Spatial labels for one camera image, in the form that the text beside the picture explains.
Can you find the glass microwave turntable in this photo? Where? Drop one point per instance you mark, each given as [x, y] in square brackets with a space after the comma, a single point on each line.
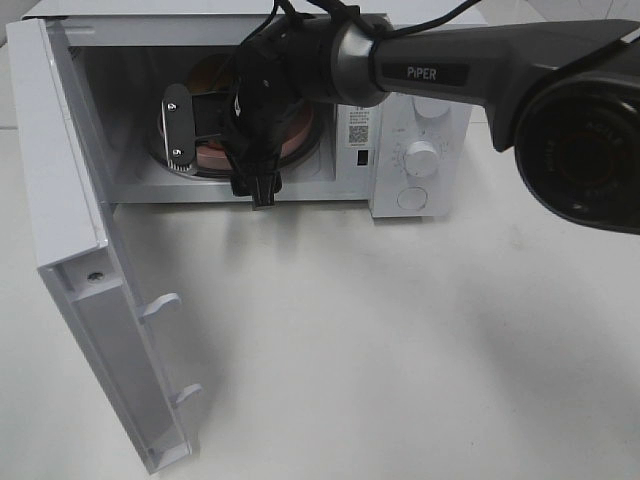
[305, 155]

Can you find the round white door button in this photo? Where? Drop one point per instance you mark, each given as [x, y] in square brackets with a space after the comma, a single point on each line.
[412, 199]

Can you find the white microwave oven body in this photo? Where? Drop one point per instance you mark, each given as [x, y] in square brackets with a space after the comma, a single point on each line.
[89, 76]

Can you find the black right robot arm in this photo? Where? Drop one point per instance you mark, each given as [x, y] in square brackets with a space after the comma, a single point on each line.
[563, 96]

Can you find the pink round plate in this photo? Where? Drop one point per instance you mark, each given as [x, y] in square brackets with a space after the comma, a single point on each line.
[300, 135]

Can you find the white microwave door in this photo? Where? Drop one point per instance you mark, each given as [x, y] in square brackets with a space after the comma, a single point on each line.
[80, 255]

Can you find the burger with lettuce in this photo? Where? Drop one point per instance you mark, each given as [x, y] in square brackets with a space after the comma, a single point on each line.
[201, 77]

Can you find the upper white power knob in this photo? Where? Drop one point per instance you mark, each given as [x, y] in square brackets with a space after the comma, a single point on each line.
[429, 109]

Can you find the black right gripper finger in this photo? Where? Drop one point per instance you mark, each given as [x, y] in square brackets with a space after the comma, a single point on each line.
[256, 175]
[229, 76]

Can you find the white warning label sticker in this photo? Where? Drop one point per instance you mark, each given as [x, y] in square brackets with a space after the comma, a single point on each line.
[357, 127]

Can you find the white timer knob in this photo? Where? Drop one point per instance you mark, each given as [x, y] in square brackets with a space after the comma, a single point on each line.
[421, 159]

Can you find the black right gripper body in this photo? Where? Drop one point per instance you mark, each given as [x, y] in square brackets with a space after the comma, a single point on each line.
[249, 121]

